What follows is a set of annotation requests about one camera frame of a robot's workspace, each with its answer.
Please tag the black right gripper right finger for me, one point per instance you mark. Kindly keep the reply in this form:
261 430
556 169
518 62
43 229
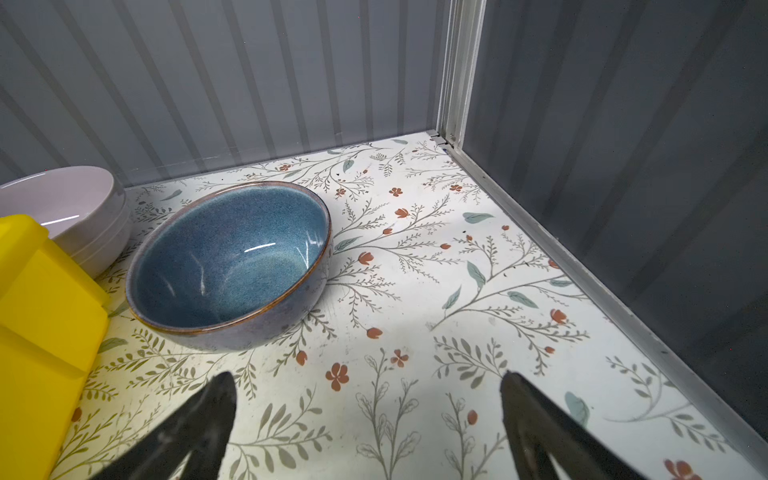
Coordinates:
541 434

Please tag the pink ceramic bowl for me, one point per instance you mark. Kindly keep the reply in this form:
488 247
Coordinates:
84 208

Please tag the blue glazed ceramic bowl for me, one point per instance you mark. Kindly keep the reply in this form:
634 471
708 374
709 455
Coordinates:
235 269

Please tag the yellow plastic bin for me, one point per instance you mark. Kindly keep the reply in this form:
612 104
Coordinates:
53 320

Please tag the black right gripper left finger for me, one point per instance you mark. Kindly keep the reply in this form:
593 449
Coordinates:
195 436

